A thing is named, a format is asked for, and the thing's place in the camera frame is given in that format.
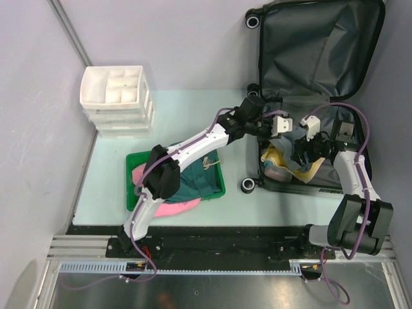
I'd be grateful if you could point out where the yellow cloth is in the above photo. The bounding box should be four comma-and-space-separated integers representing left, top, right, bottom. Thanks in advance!
260, 145, 325, 183

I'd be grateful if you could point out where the white stacked drawer organizer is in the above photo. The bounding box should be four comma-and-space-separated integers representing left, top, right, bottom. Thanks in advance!
79, 66, 156, 138

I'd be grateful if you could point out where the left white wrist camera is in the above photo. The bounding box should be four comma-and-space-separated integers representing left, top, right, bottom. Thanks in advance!
272, 115, 293, 137

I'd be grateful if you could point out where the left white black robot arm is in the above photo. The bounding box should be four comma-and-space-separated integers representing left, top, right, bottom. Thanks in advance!
118, 96, 280, 258

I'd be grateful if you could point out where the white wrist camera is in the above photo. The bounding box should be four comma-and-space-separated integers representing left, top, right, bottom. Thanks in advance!
299, 115, 321, 142
272, 115, 293, 137

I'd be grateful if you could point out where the teal green garment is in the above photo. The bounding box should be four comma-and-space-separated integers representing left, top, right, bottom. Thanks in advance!
166, 151, 225, 203

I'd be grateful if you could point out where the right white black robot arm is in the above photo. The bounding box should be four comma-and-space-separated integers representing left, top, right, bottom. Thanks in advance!
292, 116, 393, 259

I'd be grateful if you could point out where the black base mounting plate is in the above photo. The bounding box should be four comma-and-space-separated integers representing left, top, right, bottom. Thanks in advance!
66, 225, 337, 271

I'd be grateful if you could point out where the grey slotted cable duct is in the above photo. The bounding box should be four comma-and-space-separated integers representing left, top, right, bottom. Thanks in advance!
59, 261, 301, 276

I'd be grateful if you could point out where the space astronaut hardshell suitcase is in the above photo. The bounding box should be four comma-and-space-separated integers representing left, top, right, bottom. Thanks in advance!
240, 0, 386, 196

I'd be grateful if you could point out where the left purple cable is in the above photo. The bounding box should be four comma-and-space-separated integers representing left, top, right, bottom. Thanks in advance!
60, 108, 290, 290

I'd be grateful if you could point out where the pink plastic pouch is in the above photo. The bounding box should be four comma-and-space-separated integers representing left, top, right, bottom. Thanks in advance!
264, 165, 292, 182

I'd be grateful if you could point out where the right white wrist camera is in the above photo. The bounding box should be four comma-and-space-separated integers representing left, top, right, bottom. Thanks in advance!
299, 115, 321, 142

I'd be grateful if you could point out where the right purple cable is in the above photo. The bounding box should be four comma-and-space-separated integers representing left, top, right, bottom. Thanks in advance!
305, 102, 371, 305

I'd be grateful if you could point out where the grey blue garment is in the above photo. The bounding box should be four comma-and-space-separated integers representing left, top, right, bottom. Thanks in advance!
270, 126, 312, 173

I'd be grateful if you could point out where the pink cloth garment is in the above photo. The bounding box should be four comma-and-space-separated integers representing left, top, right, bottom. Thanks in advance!
131, 164, 201, 218

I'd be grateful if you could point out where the purple cable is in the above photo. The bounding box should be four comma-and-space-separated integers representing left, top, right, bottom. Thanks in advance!
305, 102, 371, 305
60, 108, 290, 290

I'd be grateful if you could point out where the aluminium frame rail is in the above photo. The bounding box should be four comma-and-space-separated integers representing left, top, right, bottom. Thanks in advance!
46, 234, 398, 263

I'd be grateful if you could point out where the green plastic tray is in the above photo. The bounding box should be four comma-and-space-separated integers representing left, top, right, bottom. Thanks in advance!
126, 151, 225, 218

